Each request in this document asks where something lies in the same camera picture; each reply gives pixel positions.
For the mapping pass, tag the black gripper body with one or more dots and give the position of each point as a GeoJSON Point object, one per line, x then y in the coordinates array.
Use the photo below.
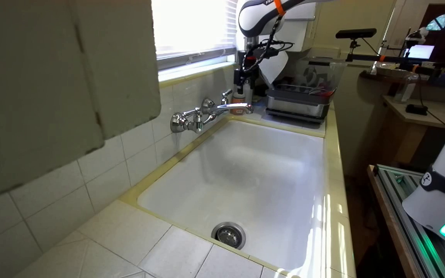
{"type": "Point", "coordinates": [245, 67]}

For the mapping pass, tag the chrome faucet spout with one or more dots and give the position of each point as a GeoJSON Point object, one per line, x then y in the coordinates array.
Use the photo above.
{"type": "Point", "coordinates": [239, 108]}

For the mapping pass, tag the chrome faucet valve body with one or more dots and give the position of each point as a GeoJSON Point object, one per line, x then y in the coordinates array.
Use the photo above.
{"type": "Point", "coordinates": [199, 117]}

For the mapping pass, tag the white window blind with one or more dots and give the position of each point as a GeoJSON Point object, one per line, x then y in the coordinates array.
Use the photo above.
{"type": "Point", "coordinates": [193, 26]}

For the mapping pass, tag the white sink basin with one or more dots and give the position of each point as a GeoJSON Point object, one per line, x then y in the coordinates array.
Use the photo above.
{"type": "Point", "coordinates": [254, 175]}

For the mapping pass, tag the small beige cabinet door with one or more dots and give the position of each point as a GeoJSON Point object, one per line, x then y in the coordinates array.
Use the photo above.
{"type": "Point", "coordinates": [125, 63]}

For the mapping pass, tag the white tripod pole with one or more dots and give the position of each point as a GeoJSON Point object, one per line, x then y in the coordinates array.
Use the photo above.
{"type": "Point", "coordinates": [378, 64]}

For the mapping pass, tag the dark shelf board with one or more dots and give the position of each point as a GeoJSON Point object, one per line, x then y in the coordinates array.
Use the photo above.
{"type": "Point", "coordinates": [387, 77]}

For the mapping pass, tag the metal sink drain strainer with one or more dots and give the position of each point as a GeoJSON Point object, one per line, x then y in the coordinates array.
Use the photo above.
{"type": "Point", "coordinates": [230, 236]}

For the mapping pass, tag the wooden desk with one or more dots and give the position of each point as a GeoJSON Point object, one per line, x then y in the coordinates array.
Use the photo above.
{"type": "Point", "coordinates": [403, 140]}

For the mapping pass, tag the small black device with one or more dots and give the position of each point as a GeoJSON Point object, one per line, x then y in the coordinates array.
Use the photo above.
{"type": "Point", "coordinates": [417, 109]}

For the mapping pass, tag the small lit monitor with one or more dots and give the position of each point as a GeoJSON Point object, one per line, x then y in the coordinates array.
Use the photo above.
{"type": "Point", "coordinates": [420, 52]}

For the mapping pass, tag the large beige cabinet door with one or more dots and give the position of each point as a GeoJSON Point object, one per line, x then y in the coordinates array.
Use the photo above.
{"type": "Point", "coordinates": [27, 94]}

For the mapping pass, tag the black stereo camera bar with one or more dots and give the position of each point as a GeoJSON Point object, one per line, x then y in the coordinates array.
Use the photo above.
{"type": "Point", "coordinates": [356, 33]}

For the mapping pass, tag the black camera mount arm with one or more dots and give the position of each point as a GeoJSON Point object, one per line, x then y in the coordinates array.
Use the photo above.
{"type": "Point", "coordinates": [372, 58]}

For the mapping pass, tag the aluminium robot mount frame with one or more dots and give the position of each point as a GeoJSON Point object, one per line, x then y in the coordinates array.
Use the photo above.
{"type": "Point", "coordinates": [403, 206]}

